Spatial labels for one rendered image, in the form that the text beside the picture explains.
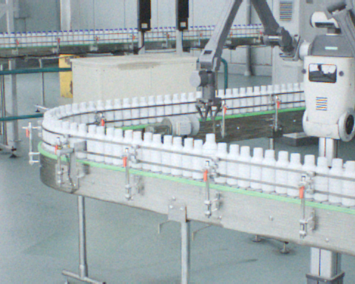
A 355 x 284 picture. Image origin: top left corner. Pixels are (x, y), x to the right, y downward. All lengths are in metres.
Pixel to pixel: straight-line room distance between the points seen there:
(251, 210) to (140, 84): 4.30
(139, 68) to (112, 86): 0.33
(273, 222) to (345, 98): 0.77
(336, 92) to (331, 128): 0.17
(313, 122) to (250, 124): 1.61
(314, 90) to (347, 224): 0.88
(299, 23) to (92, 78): 2.91
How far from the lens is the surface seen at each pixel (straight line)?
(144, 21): 9.34
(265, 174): 3.10
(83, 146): 3.74
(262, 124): 5.27
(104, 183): 3.65
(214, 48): 3.21
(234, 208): 3.19
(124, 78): 7.23
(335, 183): 2.96
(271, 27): 3.58
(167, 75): 7.47
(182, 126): 4.68
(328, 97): 3.58
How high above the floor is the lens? 1.78
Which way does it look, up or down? 11 degrees down
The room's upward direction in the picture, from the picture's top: straight up
